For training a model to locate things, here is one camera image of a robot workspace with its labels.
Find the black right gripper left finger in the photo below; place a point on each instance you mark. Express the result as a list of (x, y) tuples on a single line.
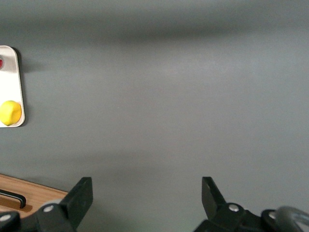
[(74, 205)]

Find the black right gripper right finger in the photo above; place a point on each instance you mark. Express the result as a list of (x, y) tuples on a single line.
[(217, 205)]

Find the white rounded tray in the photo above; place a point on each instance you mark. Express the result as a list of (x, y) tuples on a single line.
[(10, 79)]

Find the wooden drawer front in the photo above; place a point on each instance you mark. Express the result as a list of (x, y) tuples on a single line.
[(29, 193)]

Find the yellow lemon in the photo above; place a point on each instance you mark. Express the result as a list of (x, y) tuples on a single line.
[(10, 112)]

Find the red round can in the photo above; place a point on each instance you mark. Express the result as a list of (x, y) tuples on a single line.
[(1, 63)]

